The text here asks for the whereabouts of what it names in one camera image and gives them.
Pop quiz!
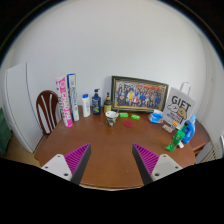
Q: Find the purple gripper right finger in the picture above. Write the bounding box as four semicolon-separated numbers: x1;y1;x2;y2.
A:
132;144;182;185

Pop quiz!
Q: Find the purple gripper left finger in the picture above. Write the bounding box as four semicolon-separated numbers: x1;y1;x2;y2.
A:
42;143;91;185

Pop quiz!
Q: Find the green plastic bottle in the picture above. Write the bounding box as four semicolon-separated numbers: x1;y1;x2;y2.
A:
167;122;188;152

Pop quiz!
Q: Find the small white box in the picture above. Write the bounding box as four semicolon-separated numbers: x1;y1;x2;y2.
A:
178;142;184;148

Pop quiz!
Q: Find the small patterned box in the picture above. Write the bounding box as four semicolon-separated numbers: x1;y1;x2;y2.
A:
162;124;174;133

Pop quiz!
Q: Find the red round coaster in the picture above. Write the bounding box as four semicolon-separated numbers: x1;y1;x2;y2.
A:
123;120;134;128

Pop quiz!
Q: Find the green packet right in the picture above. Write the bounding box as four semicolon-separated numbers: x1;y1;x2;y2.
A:
131;114;140;120

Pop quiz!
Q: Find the green packet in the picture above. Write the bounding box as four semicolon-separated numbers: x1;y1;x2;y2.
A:
131;114;140;120
119;113;128;117

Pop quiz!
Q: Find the blue detergent bottle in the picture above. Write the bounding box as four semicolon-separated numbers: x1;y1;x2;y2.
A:
182;115;196;144

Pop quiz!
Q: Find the white radiator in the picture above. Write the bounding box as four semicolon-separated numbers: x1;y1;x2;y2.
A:
202;144;221;163

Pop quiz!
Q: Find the green packet left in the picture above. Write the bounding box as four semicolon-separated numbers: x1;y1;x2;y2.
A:
119;113;128;117

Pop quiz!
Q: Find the white bottle blue cap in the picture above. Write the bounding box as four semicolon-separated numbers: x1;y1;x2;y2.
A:
82;94;90;117

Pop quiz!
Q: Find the camouflage mug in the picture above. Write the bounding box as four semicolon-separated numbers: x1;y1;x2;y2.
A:
105;111;118;126

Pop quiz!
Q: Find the wooden chair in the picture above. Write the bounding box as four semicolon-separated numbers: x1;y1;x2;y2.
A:
36;90;59;135

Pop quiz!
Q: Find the white gift paper bag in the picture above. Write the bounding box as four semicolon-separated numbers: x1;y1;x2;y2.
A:
163;84;196;129

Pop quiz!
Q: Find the olive pump bottle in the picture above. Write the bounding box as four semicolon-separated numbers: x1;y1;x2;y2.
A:
104;92;112;113

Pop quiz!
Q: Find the dark blue pump bottle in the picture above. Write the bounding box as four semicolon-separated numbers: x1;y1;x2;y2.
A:
92;89;101;115

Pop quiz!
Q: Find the green crate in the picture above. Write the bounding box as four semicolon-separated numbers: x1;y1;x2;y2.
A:
0;108;12;155

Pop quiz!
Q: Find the framed group photo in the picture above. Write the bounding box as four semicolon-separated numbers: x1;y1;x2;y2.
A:
111;76;169;113

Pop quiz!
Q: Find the white door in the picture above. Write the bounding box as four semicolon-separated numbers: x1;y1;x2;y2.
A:
3;63;42;153

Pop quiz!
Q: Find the pink white tube box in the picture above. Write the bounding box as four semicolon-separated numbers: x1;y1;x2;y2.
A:
56;77;72;127

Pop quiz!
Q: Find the white blue green tube box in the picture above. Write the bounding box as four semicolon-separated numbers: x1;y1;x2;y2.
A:
67;74;79;121

